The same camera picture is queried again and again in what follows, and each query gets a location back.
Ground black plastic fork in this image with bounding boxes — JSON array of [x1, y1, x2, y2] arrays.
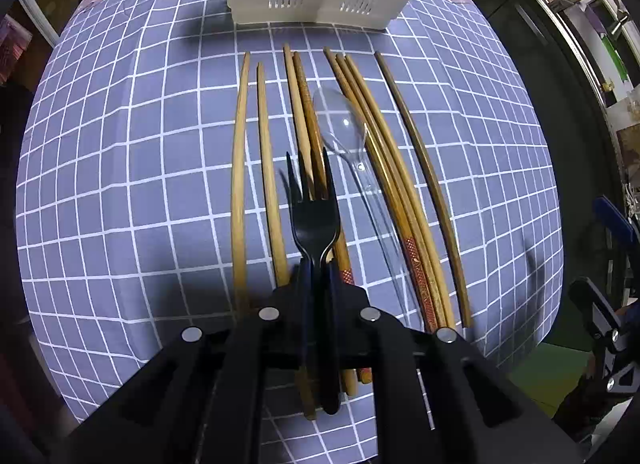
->
[[284, 146, 343, 418]]

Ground brown chopstick red band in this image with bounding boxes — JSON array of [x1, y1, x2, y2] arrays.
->
[[320, 48, 438, 332]]

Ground light brown wooden chopstick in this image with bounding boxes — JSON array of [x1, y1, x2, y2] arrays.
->
[[337, 56, 456, 328]]

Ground brown chopstick red patterned end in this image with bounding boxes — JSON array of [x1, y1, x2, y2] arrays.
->
[[293, 52, 371, 397]]

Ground clear plastic spoon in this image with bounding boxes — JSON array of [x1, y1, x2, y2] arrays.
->
[[312, 88, 424, 331]]

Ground blue checkered tablecloth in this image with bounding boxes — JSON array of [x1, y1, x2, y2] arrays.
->
[[16, 0, 563, 421]]

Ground dark wooden chopstick far right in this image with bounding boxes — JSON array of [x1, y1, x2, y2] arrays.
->
[[374, 51, 473, 328]]

